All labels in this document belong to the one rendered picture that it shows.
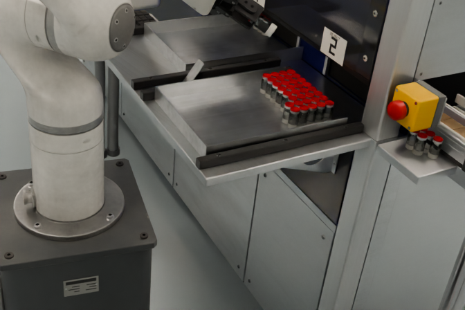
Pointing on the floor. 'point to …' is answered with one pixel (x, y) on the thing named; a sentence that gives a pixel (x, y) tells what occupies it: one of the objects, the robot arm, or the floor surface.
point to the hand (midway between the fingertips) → (246, 12)
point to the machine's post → (379, 126)
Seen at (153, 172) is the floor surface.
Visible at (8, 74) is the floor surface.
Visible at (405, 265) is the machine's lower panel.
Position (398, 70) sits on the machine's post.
